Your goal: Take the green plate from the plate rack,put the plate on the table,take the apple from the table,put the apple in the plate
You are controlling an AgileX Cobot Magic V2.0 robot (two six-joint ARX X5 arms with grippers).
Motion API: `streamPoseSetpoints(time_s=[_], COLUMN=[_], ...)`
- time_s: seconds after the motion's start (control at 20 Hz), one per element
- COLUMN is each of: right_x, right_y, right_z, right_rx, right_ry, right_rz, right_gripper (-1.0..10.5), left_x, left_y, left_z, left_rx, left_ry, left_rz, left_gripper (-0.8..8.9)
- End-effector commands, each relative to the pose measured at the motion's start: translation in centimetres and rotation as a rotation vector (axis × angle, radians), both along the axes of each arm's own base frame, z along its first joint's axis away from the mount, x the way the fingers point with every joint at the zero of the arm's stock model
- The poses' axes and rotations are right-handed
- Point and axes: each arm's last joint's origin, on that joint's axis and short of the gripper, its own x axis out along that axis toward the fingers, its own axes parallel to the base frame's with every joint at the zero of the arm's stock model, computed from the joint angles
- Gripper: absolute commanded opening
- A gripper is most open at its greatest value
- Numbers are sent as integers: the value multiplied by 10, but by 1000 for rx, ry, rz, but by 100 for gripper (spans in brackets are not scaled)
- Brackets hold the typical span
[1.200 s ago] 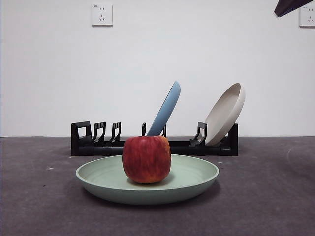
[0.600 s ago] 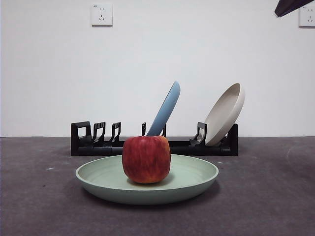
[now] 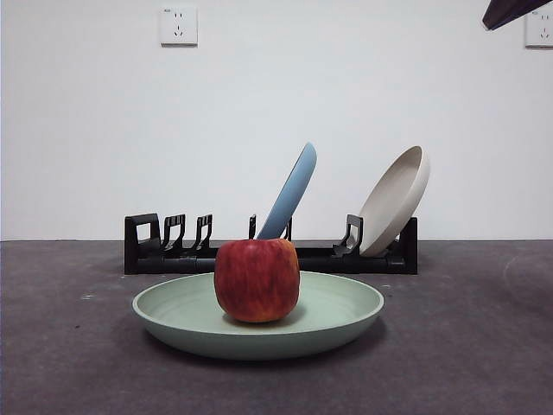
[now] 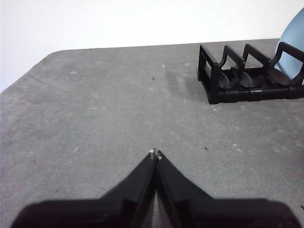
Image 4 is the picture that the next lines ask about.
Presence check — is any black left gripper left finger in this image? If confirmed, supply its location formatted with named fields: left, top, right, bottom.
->
left=10, top=149, right=158, bottom=228

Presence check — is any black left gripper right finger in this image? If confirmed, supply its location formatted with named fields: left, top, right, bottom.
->
left=156, top=150, right=298, bottom=228

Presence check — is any black plate rack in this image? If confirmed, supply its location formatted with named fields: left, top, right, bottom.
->
left=197, top=41, right=304, bottom=105

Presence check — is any blue plate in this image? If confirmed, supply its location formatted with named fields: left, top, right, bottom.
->
left=274, top=6, right=304, bottom=81

